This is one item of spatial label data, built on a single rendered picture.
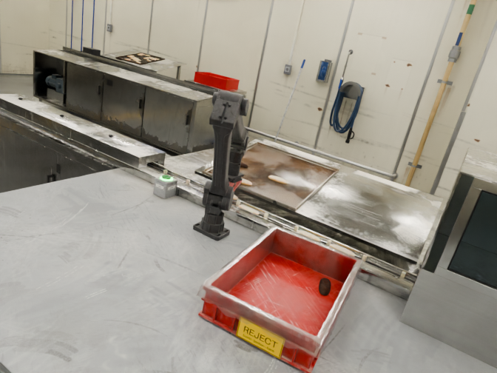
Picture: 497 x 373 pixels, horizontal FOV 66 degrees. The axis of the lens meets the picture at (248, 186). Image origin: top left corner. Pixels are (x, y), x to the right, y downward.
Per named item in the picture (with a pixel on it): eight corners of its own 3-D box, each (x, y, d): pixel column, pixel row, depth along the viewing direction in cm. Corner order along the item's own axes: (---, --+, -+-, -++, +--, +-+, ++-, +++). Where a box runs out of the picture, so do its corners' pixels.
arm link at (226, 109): (204, 109, 112) (237, 116, 111) (217, 85, 122) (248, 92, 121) (201, 209, 144) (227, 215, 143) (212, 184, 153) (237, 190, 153)
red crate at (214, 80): (192, 81, 515) (194, 71, 511) (207, 81, 546) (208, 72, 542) (225, 89, 496) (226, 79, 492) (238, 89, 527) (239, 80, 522)
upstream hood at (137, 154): (-9, 106, 235) (-10, 92, 232) (21, 105, 250) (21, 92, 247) (137, 172, 180) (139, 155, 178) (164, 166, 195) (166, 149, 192)
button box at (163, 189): (150, 200, 169) (153, 177, 165) (163, 196, 175) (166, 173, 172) (164, 206, 165) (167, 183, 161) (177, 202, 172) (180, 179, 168)
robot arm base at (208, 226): (191, 229, 145) (217, 241, 140) (194, 209, 142) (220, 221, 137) (205, 222, 152) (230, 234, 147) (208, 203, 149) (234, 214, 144)
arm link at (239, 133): (210, 103, 119) (244, 111, 118) (215, 86, 120) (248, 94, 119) (225, 144, 161) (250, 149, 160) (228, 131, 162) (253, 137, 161)
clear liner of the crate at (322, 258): (191, 315, 100) (197, 283, 97) (268, 246, 142) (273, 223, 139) (313, 380, 88) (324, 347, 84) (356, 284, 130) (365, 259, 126)
